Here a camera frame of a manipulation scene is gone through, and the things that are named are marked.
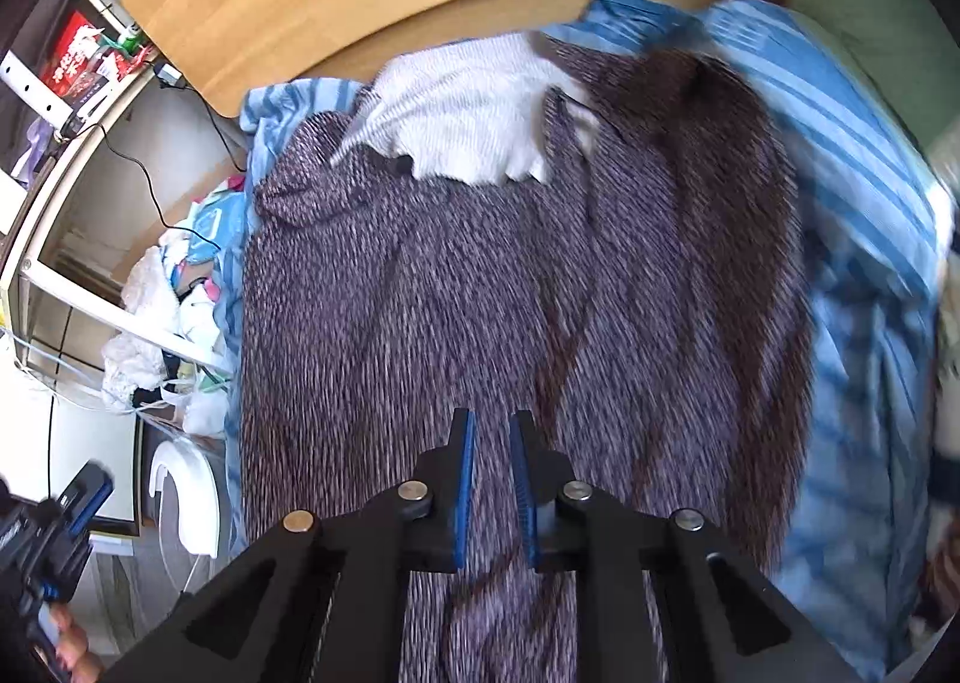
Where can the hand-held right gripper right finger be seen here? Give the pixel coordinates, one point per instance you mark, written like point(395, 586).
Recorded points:
point(521, 488)

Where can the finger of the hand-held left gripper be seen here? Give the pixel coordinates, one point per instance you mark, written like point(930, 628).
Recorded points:
point(88, 495)

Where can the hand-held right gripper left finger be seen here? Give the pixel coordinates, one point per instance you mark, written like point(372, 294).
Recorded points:
point(465, 488)

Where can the dark heathered knit garment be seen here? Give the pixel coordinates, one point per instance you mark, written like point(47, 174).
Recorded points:
point(450, 293)

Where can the person's left hand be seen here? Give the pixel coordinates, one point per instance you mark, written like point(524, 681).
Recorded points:
point(75, 657)

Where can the pile of plastic bags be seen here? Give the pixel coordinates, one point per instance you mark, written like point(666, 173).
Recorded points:
point(142, 353)

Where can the white ribbed cloth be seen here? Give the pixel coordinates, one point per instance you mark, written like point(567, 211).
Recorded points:
point(472, 113)

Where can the black charger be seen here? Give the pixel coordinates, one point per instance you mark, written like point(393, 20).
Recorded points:
point(171, 77)

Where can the red box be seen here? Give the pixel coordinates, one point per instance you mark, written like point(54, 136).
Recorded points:
point(71, 56)

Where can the green and cream cloth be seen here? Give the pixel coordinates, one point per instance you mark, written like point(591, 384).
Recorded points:
point(877, 15)

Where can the white shelf frame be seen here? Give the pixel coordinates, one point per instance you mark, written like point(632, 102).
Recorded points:
point(112, 314)

